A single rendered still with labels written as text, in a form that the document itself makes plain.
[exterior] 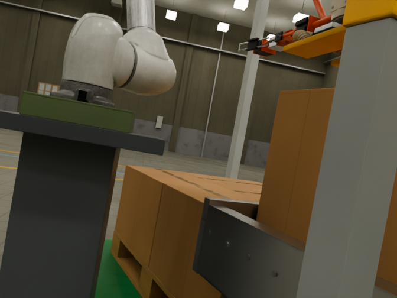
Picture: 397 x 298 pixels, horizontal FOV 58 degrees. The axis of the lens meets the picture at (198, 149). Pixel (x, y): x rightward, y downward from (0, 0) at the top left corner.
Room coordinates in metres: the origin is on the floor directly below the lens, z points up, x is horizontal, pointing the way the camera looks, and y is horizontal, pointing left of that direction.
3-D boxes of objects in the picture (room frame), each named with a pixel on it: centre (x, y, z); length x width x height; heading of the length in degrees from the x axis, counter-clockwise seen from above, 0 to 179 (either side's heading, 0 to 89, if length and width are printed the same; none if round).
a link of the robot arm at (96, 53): (1.12, 0.36, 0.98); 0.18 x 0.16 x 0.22; 137
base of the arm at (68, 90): (1.10, 0.37, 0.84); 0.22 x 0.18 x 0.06; 14
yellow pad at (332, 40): (1.03, -0.31, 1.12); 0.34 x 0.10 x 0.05; 19
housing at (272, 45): (1.50, -0.25, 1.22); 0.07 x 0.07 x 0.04; 19
